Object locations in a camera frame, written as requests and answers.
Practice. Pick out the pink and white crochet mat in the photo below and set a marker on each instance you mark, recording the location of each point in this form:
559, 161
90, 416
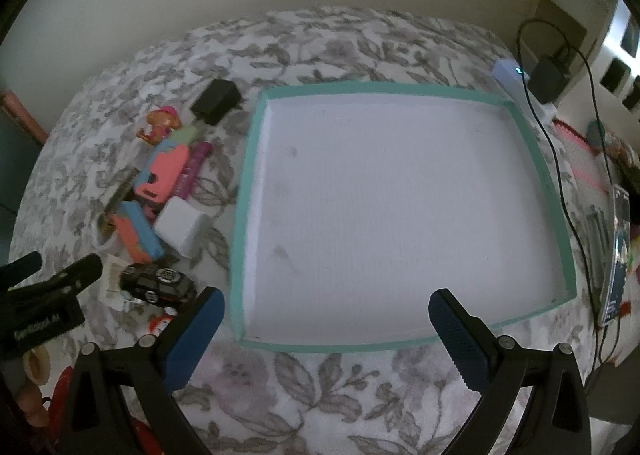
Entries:
580, 155

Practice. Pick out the metal phone stand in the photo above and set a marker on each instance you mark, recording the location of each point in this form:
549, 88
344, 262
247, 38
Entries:
595, 240

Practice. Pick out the teal lidded jar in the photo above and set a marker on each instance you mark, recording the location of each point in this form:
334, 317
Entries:
596, 135

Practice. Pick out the white lattice block screen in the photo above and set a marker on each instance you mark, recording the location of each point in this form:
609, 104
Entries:
617, 45

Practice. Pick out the black toy car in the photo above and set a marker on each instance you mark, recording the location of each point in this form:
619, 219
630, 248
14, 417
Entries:
157, 284

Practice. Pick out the small orange and blue block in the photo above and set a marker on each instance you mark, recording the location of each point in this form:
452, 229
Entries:
137, 232

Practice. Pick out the dark floral decoration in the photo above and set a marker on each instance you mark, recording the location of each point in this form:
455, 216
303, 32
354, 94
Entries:
625, 150

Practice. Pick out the black plugged power adapter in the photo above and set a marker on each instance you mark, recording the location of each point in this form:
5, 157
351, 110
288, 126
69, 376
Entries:
549, 77

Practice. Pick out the beige tape roll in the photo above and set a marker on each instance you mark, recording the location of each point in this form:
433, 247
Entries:
36, 366

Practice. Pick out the white charger adapter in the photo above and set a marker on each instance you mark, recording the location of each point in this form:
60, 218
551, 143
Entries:
181, 227

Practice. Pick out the teal furniture with pink edge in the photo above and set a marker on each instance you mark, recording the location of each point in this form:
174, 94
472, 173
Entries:
15, 155

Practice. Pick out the light green eraser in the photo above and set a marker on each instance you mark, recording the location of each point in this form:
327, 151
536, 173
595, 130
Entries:
187, 136

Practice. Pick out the purple plastic case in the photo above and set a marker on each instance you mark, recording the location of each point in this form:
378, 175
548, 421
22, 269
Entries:
194, 167

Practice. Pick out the large blue and pink block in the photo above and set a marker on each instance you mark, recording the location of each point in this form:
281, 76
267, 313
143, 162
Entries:
162, 172

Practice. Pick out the red and white glue bottle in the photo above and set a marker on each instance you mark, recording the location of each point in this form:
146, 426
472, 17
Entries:
162, 322

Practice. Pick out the floral bedsheet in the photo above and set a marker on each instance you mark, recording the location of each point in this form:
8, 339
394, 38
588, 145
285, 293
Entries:
320, 50

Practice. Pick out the white power strip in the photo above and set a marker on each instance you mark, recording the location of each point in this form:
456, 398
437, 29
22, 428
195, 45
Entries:
515, 82

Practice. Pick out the white ribbed plastic piece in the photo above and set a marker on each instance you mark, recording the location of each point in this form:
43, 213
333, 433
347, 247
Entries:
112, 280

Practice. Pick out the pink toy dog figure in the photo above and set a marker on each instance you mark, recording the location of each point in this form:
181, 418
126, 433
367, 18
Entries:
159, 125

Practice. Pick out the packaged item at edge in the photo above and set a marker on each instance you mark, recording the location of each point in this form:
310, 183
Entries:
616, 255

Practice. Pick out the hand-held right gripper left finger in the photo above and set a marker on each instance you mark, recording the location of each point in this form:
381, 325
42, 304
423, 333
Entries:
197, 335

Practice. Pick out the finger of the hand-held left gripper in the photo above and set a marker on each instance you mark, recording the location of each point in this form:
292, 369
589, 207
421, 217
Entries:
65, 280
20, 269

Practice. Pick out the white tray with teal rim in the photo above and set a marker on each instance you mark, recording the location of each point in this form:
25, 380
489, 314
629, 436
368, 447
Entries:
390, 195

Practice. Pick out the black charger adapter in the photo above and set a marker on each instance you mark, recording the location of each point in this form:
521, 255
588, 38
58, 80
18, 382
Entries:
215, 100

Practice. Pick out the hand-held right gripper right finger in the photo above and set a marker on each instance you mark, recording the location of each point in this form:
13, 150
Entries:
457, 345

